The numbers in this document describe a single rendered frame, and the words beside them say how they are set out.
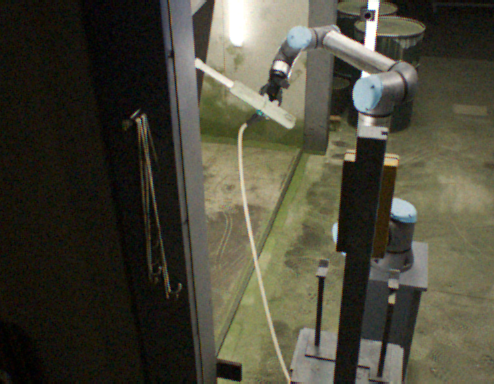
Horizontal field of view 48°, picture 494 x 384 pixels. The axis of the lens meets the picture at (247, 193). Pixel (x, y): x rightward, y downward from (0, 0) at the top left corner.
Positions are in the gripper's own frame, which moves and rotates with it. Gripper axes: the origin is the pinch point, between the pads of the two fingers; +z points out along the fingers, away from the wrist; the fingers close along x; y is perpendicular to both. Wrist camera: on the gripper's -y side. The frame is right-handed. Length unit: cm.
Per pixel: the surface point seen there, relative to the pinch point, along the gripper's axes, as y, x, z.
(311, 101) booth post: 147, -90, -117
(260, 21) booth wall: 138, -24, -145
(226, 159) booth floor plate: 195, -61, -59
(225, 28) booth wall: 160, -8, -137
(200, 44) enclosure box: 35, 29, -33
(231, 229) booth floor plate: 130, -59, 11
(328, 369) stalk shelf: -47, -31, 91
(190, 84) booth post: -65, 47, 43
